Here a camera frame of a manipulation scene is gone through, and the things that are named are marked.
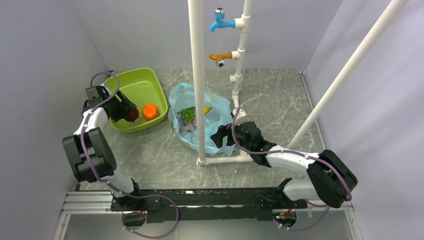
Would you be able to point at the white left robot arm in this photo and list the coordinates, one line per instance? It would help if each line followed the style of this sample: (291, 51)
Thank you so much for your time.
(89, 155)

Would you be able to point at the dark red fake apple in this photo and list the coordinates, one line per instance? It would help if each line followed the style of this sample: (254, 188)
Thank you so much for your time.
(132, 115)

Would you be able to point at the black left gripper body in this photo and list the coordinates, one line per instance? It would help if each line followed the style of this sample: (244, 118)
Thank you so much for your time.
(118, 109)

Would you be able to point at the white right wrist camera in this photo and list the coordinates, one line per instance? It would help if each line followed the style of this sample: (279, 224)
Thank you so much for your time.
(239, 116)

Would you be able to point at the yellow fake mango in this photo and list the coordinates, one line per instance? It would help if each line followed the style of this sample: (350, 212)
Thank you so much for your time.
(207, 110)

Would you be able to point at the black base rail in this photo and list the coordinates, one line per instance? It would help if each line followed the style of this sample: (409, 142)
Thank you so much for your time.
(259, 203)

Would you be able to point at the orange plastic faucet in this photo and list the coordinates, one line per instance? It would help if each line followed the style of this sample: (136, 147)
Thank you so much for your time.
(219, 59)

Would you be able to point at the orange fake orange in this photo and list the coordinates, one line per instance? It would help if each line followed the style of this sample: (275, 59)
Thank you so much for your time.
(150, 112)

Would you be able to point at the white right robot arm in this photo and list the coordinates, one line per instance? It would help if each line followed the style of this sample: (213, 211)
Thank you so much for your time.
(328, 179)

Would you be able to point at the blue plastic faucet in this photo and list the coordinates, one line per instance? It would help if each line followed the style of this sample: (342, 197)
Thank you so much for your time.
(219, 23)

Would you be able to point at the light blue printed plastic bag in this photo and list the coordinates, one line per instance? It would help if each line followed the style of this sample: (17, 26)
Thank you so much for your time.
(182, 97)

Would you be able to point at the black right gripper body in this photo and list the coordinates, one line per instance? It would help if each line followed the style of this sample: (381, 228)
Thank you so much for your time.
(225, 130)

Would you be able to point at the lime green plastic basin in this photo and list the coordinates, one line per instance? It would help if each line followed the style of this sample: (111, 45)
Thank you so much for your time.
(142, 87)

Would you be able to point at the green fake grape bunch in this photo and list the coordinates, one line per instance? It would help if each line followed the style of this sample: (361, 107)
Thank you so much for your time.
(188, 114)

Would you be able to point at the white diagonal pole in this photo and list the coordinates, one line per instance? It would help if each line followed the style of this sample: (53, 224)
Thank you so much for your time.
(375, 32)

